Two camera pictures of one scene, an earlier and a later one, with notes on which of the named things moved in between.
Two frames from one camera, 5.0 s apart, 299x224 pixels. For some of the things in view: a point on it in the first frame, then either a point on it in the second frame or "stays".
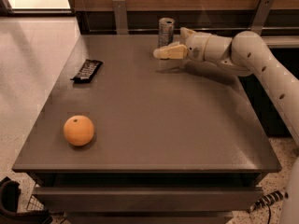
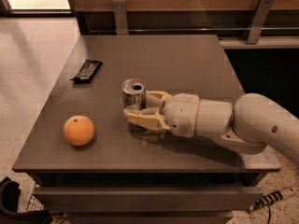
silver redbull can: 165,31 → 134,92
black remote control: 88,71 stays
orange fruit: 78,130 stays
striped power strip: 268,199 stays
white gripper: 196,46 → 181,113
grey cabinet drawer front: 145,198 stays
